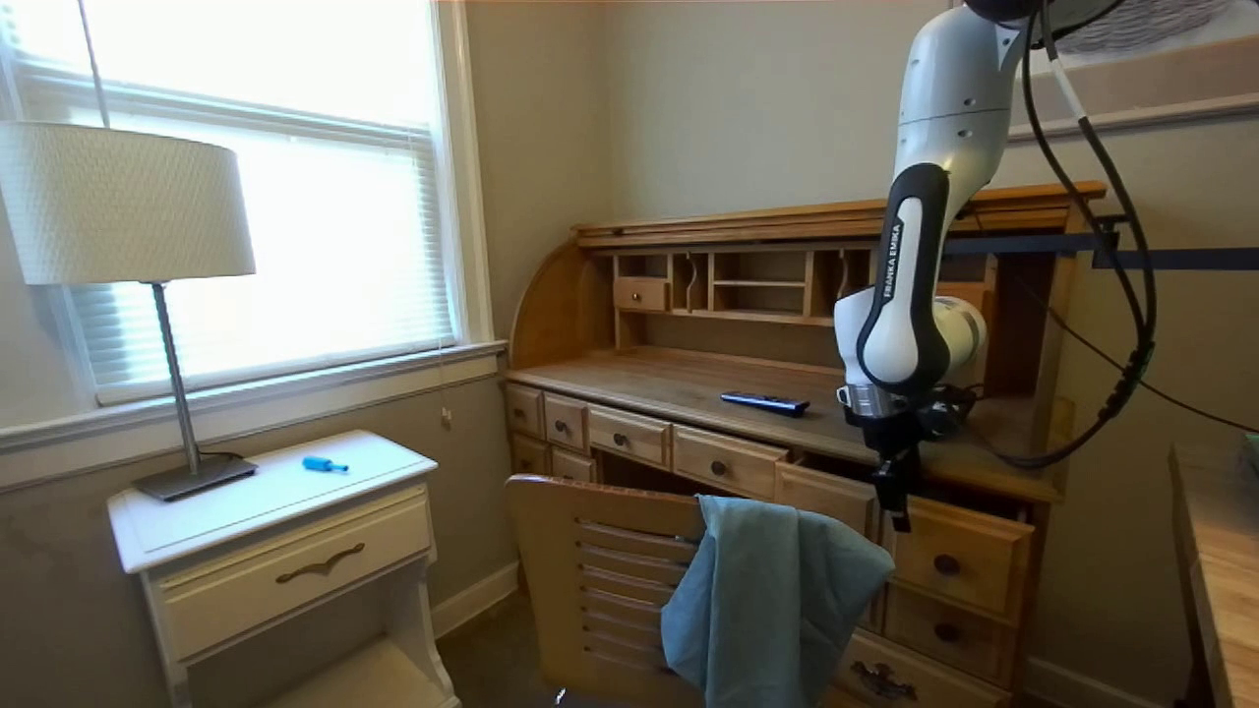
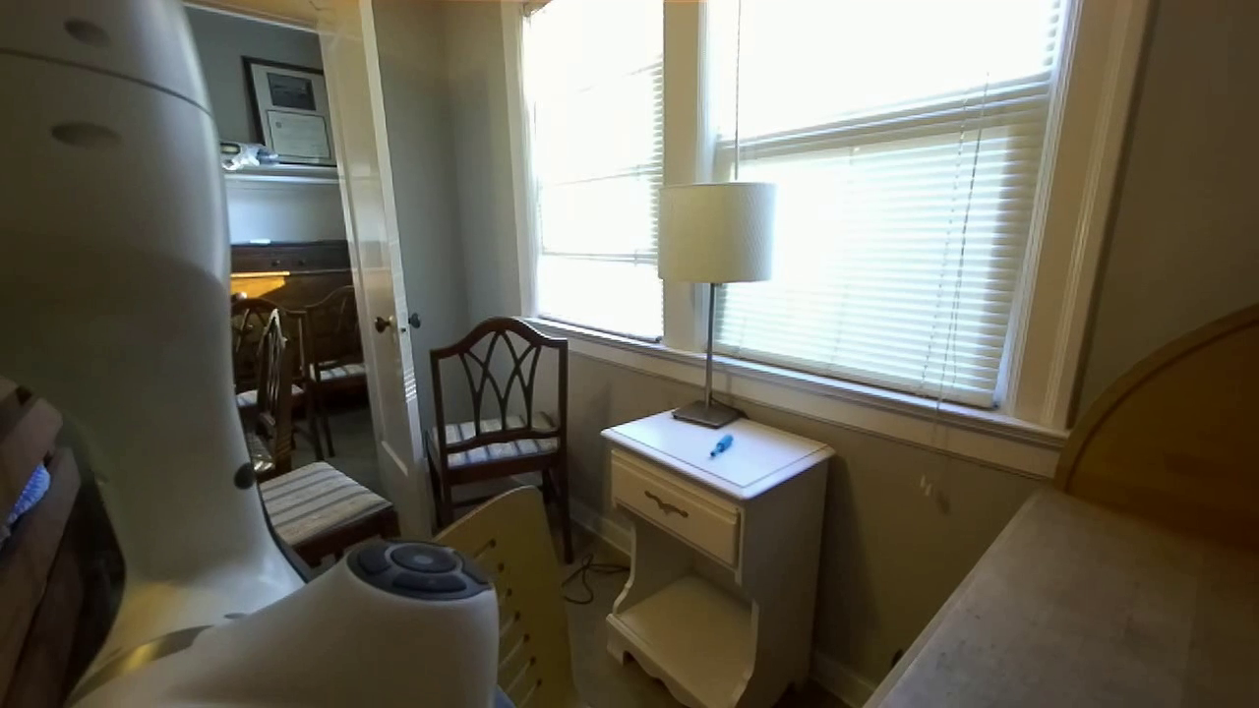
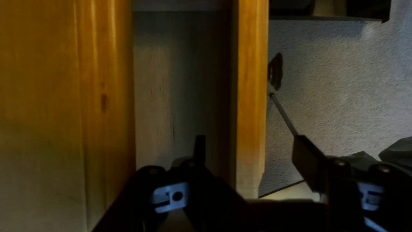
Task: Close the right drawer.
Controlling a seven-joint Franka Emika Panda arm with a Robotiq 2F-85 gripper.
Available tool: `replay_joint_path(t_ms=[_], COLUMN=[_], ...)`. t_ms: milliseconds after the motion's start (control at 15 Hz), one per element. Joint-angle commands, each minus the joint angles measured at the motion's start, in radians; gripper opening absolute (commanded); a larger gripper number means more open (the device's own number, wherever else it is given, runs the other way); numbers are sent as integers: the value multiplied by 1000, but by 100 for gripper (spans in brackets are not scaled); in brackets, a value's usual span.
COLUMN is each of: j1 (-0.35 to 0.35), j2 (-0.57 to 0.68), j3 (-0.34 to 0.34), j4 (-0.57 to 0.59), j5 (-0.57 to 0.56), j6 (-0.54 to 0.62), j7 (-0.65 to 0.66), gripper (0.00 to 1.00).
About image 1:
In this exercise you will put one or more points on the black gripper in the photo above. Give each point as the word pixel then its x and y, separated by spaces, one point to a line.
pixel 892 440

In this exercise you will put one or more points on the wide wooden drawer dark knobs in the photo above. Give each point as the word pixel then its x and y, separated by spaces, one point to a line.
pixel 977 556

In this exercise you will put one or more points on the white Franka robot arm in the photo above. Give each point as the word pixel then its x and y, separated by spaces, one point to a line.
pixel 950 104

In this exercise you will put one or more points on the small wooden desk drawer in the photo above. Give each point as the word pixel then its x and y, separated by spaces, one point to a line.
pixel 724 458
pixel 630 435
pixel 528 454
pixel 571 467
pixel 524 411
pixel 570 424

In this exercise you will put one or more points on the wide wooden hutch drawer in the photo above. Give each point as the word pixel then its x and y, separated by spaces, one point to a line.
pixel 975 288

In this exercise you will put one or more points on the small wooden hutch drawer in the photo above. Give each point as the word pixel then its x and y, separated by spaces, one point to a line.
pixel 642 293

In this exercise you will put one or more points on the blue cloth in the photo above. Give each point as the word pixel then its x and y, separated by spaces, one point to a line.
pixel 774 604

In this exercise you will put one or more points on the dark blue flat remote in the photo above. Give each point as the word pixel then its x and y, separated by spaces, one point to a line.
pixel 764 402

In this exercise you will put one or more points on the wooden roll-top desk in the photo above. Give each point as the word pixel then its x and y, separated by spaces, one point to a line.
pixel 684 379

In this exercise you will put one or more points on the light wooden slatted chair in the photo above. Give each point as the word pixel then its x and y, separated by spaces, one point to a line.
pixel 592 575

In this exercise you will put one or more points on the light wooden table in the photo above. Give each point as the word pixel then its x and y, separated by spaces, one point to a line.
pixel 1224 575

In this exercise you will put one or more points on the small blue object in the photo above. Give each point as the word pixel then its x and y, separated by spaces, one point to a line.
pixel 323 467

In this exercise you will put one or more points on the white nightstand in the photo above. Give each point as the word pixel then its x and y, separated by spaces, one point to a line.
pixel 290 574

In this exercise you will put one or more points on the window with white blinds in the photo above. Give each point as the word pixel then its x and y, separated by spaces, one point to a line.
pixel 330 238

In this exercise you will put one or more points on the white shade table lamp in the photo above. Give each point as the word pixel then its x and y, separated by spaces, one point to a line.
pixel 120 204

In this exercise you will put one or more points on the white blind wand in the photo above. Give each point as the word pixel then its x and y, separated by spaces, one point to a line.
pixel 87 62

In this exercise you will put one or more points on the wooden pedestal drawer round knob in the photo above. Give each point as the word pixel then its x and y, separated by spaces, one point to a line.
pixel 945 631

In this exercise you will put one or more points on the blue clamp mount bar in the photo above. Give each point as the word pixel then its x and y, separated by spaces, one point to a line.
pixel 1182 259

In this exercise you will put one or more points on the framed wall picture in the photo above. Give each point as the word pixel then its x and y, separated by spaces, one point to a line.
pixel 1182 84

